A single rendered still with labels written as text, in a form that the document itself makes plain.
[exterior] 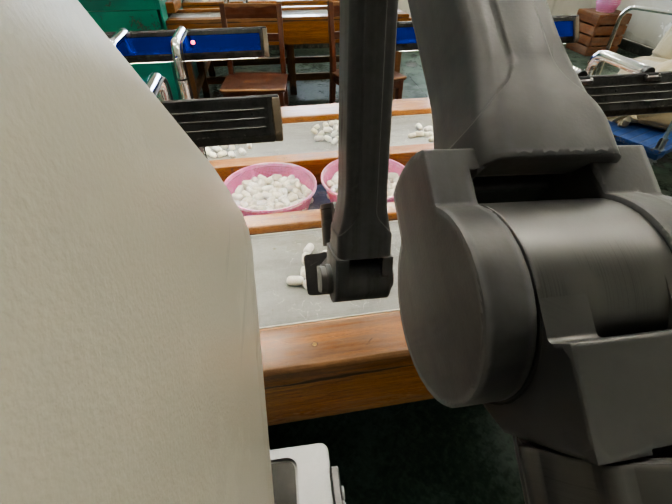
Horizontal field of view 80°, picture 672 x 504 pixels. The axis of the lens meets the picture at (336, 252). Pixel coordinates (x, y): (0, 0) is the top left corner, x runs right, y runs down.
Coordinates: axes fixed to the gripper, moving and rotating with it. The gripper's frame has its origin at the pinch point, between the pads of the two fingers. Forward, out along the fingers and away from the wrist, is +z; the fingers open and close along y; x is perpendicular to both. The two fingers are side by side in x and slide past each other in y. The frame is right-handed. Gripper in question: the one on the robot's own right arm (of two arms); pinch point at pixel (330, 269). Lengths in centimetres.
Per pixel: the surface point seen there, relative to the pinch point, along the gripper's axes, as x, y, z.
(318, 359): 15.1, 4.1, -3.0
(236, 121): -27.5, 13.8, -1.3
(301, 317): 9.2, 6.0, 7.7
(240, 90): -115, 25, 196
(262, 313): 7.7, 13.6, 9.6
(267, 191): -23, 11, 47
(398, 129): -46, -39, 72
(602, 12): -252, -398, 356
